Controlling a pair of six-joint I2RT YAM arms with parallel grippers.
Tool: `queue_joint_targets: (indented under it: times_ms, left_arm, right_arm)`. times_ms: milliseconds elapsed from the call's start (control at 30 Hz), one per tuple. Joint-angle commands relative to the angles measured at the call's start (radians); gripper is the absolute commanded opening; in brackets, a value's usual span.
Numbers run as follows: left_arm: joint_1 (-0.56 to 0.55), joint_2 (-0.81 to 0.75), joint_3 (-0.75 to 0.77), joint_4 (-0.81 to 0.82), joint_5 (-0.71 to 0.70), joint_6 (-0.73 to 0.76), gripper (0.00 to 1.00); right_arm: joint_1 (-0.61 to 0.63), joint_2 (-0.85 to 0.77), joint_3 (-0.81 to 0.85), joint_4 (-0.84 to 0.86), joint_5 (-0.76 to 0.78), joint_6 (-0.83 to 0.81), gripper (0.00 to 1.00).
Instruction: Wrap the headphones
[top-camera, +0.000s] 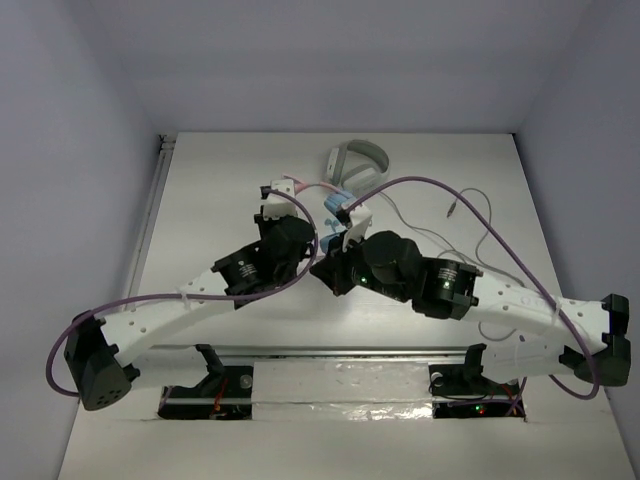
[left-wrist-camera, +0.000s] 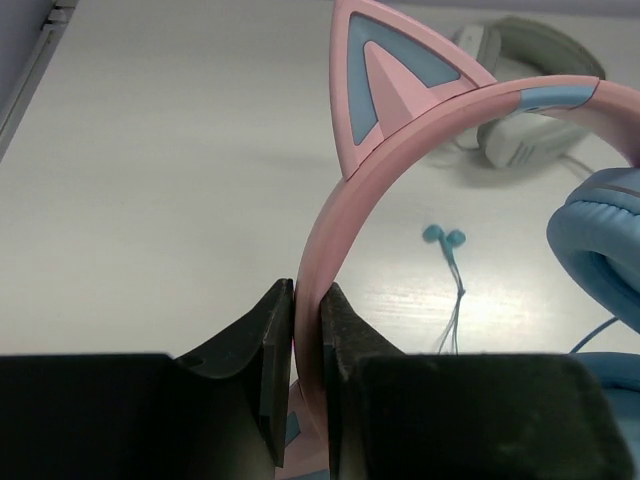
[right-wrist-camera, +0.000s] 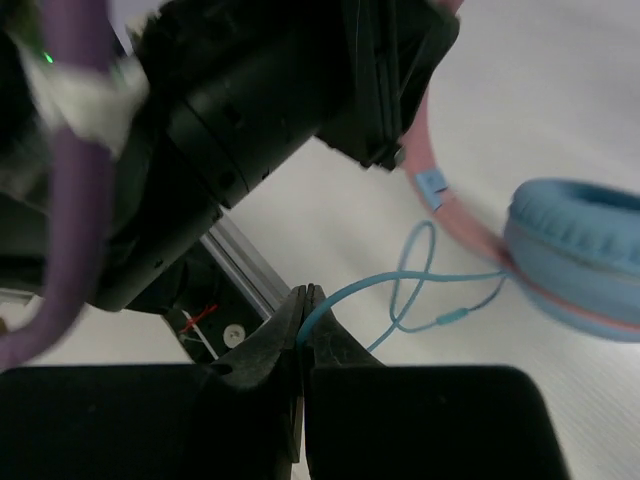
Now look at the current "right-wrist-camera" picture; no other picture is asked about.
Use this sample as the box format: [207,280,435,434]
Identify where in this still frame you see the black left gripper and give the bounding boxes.
[318,1,460,171]

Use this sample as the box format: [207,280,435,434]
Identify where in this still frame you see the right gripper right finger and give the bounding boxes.
[304,311,382,479]

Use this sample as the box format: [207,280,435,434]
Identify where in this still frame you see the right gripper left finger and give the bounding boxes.
[215,286,305,463]

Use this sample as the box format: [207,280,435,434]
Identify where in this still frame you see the pink blue cat-ear headphones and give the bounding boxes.
[401,80,639,343]

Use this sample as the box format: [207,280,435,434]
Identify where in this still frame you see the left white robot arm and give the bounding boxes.
[92,1,459,311]

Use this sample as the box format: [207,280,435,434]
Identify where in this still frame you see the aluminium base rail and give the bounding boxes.
[0,209,296,369]

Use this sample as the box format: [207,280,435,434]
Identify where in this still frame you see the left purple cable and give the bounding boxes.
[0,0,119,371]

